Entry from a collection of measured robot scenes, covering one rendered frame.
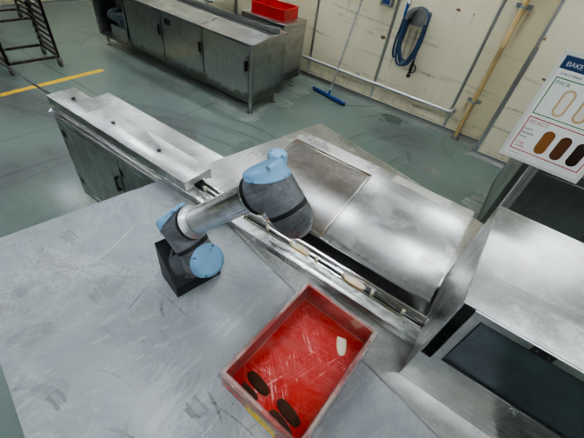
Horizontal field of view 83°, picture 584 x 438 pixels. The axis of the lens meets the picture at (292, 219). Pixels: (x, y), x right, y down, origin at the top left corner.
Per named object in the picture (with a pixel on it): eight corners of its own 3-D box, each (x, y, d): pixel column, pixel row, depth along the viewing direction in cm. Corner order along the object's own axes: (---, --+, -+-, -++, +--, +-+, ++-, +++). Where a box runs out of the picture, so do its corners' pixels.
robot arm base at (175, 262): (179, 285, 126) (187, 288, 118) (162, 249, 124) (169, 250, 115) (213, 266, 134) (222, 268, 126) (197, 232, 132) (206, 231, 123)
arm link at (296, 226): (331, 237, 88) (296, 205, 135) (311, 202, 85) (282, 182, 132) (294, 261, 87) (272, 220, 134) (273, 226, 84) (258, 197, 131)
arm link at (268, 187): (171, 260, 113) (297, 215, 82) (144, 223, 109) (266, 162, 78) (193, 241, 122) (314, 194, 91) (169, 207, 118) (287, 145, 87)
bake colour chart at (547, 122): (498, 152, 154) (566, 49, 123) (498, 151, 154) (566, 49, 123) (575, 183, 142) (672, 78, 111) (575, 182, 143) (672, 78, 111)
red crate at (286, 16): (250, 11, 426) (250, 0, 417) (266, 8, 449) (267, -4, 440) (283, 22, 411) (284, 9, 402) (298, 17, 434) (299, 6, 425)
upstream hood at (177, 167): (49, 105, 212) (44, 93, 206) (77, 97, 224) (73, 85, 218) (186, 194, 169) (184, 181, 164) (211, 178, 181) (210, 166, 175)
